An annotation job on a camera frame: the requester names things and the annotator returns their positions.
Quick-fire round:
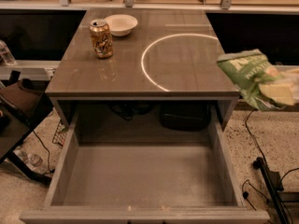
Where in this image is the white ceramic bowl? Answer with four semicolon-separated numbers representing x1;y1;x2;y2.
105;14;138;36

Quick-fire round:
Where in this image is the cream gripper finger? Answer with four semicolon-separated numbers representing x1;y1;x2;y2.
259;83;295;105
266;66;299;84

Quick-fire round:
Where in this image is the gold patterned drink can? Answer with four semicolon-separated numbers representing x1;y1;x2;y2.
90;19;113;59

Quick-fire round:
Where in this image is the green jalapeno chip bag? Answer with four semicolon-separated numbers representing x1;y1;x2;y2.
217;49;295;112

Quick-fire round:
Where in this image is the clear plastic water bottle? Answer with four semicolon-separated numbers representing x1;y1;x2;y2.
0;40;17;65

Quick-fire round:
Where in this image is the black bag under cabinet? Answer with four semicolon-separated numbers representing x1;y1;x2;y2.
159;102;211;132

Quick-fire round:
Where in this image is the plastic bottle on floor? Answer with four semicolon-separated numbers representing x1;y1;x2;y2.
15;149;47;175

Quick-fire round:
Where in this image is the wire mesh basket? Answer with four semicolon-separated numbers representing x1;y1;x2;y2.
52;121;67;147

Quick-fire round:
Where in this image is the grey cabinet with glossy top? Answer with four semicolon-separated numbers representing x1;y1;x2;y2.
47;8;238;126

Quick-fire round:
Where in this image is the open grey top drawer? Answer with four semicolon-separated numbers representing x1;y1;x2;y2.
19;104;271;224

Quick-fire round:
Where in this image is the black stand with cables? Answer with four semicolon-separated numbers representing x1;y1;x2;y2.
242;109;299;224

